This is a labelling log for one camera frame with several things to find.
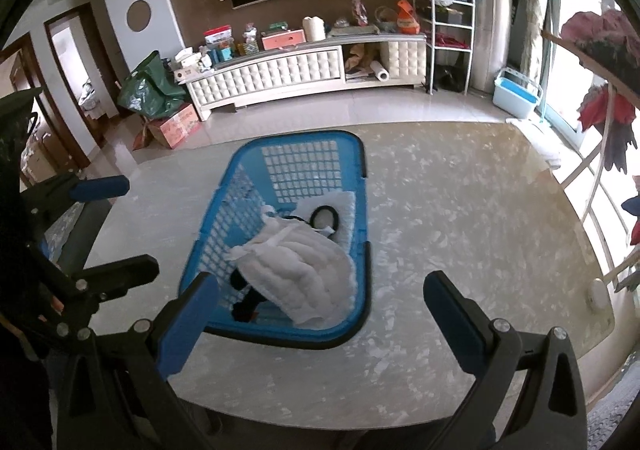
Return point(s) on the white quilted cloth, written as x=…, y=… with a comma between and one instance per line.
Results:
x=300, y=275

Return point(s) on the white standing air conditioner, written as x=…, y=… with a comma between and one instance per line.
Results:
x=492, y=4

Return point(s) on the red hanging garment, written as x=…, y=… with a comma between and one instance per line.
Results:
x=600, y=109

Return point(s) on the pink wrapped bouquet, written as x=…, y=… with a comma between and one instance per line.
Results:
x=360, y=9

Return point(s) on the small wicker basket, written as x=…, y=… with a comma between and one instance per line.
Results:
x=385, y=22

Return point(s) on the grey lace cloth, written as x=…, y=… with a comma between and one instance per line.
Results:
x=62, y=230

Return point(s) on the black soft cloth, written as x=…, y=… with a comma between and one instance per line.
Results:
x=247, y=307

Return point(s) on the white paper roll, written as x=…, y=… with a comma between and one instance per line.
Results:
x=381, y=73

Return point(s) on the white metal shelf rack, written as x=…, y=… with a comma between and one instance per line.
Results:
x=470, y=37

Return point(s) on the cream plastic jug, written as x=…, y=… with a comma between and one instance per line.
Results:
x=314, y=29

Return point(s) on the white tufted television cabinet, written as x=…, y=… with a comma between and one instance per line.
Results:
x=270, y=74

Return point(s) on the stack of white boxes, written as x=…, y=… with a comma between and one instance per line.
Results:
x=190, y=62

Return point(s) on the green plastic bag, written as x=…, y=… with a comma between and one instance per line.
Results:
x=150, y=89

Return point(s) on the blue plastic basket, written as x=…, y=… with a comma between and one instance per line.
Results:
x=290, y=332

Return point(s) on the brown door frame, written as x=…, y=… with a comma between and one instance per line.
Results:
x=105, y=54

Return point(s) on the blue mop bucket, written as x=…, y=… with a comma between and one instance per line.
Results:
x=515, y=94

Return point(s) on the black elastic band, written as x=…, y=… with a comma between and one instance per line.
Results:
x=310, y=218

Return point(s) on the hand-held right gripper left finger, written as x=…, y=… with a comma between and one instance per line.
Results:
x=185, y=325

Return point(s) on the pink clothes pile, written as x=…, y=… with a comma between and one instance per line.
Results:
x=600, y=27

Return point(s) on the clothes drying rack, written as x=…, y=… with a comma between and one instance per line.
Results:
x=565, y=48

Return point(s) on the pink drawer box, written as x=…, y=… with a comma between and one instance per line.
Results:
x=282, y=39

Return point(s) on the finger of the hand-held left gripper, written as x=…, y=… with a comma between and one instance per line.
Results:
x=130, y=270
x=100, y=188

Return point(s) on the red and white box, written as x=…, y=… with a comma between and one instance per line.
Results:
x=219, y=35

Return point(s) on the printed cardboard box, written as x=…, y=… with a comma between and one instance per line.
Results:
x=177, y=127

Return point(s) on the brown wooden door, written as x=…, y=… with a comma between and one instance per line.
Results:
x=20, y=72

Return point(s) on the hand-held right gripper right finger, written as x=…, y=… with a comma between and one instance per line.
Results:
x=455, y=325

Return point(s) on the orange bag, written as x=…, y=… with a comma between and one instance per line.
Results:
x=407, y=19

